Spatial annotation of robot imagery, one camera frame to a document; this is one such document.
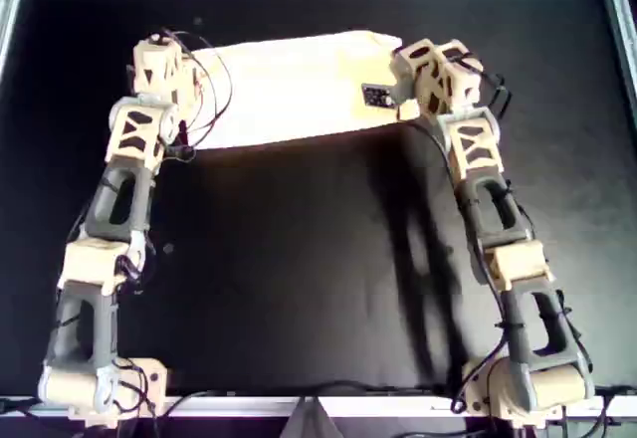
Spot cream terry cloth towel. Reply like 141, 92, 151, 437
191, 28, 424, 151

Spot black cable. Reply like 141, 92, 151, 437
467, 62, 515, 111
410, 121, 468, 203
163, 380, 462, 409
156, 29, 235, 159

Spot left gripper cream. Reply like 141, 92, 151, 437
176, 54, 206, 120

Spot grey camera stand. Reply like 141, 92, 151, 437
281, 396, 345, 438

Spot right gripper cream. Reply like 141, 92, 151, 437
391, 38, 452, 121

